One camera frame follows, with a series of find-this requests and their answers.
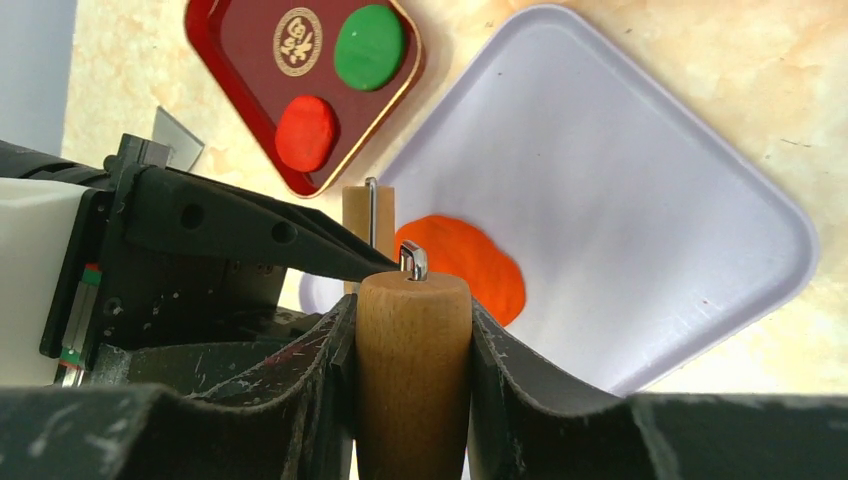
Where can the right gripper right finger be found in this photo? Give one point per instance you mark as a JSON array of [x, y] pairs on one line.
[[532, 420]]

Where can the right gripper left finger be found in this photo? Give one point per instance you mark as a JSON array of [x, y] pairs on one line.
[[283, 417]]

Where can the dark red lacquer tray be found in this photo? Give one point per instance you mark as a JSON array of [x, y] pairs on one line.
[[264, 54]]

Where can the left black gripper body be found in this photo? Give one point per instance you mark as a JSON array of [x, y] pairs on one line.
[[124, 314]]

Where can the orange-red dough lump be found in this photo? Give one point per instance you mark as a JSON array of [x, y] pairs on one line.
[[461, 249]]

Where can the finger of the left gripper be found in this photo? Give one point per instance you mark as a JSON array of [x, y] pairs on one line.
[[178, 213]]

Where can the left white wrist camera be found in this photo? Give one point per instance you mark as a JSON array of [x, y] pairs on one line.
[[37, 218]]

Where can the red dough disc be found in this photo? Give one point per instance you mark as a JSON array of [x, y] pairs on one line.
[[306, 133]]

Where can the lavender plastic cutting board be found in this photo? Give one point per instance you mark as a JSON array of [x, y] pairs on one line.
[[643, 237]]

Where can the wooden double-ended dough roller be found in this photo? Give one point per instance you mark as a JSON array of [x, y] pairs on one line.
[[413, 331]]

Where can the green dough disc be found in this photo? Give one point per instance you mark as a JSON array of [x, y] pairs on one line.
[[370, 48]]

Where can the metal scraper wooden handle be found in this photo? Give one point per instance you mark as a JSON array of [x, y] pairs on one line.
[[185, 148]]

